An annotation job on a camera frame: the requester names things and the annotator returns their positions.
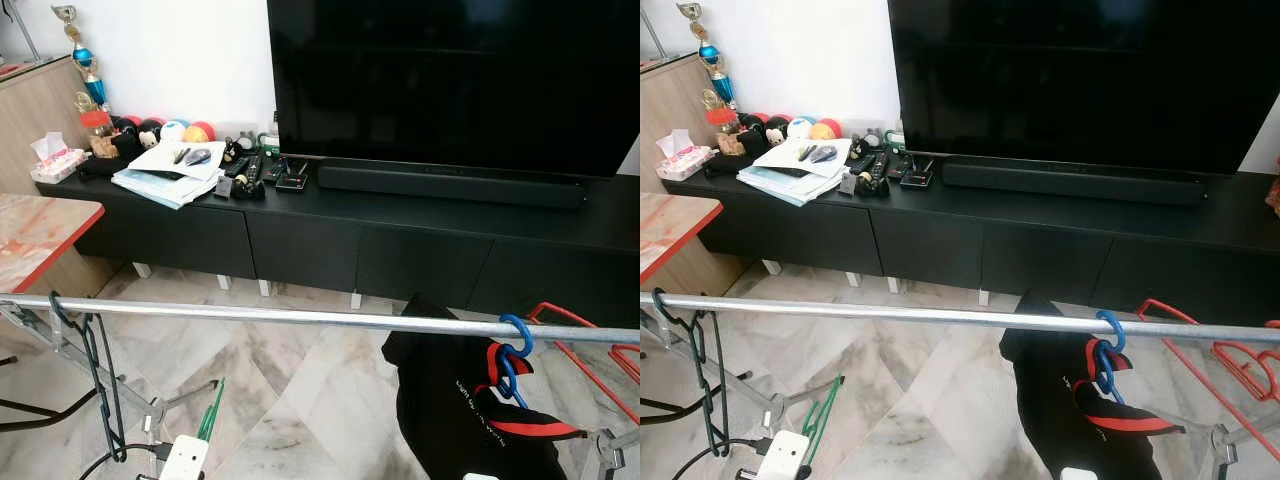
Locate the green plastic hanger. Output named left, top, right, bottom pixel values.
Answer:
left=195, top=377, right=227, bottom=443
left=800, top=375, right=846, bottom=466

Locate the blue plastic hanger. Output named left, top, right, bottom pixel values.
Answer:
left=1090, top=309, right=1128, bottom=406
left=496, top=313, right=535, bottom=409

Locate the red plastic hanger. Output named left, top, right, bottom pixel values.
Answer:
left=527, top=301, right=641, bottom=426
left=1137, top=297, right=1280, bottom=434

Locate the marble top table red edge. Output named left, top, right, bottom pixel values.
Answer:
left=640, top=193, right=725, bottom=413
left=0, top=193, right=106, bottom=433

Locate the pink tissue box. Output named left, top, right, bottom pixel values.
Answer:
left=655, top=130, right=716, bottom=182
left=28, top=132, right=88, bottom=185

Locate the light wooden cabinet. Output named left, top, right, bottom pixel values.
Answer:
left=640, top=52, right=746, bottom=291
left=0, top=55, right=121, bottom=301

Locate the black plush toy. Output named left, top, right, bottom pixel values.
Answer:
left=110, top=116, right=166, bottom=153
left=737, top=113, right=791, bottom=149

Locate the white paper stack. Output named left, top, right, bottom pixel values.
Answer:
left=737, top=137, right=853, bottom=207
left=110, top=140, right=229, bottom=209

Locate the blue gold trophy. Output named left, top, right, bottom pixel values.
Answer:
left=676, top=2, right=739, bottom=109
left=52, top=3, right=111, bottom=111

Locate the black soundbar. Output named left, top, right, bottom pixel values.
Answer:
left=317, top=163, right=588, bottom=211
left=940, top=160, right=1209, bottom=208

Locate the black flat television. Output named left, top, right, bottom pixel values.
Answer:
left=266, top=0, right=641, bottom=179
left=888, top=0, right=1280, bottom=176

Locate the silver metal clothes rack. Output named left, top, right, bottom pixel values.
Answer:
left=640, top=290, right=1280, bottom=480
left=0, top=292, right=641, bottom=480

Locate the black shirt red collar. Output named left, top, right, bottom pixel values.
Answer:
left=998, top=290, right=1186, bottom=480
left=381, top=293, right=591, bottom=480

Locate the black low television cabinet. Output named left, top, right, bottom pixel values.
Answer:
left=660, top=165, right=1280, bottom=321
left=35, top=165, right=641, bottom=331

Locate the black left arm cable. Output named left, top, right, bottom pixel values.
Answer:
left=78, top=440, right=176, bottom=480
left=672, top=438, right=771, bottom=480

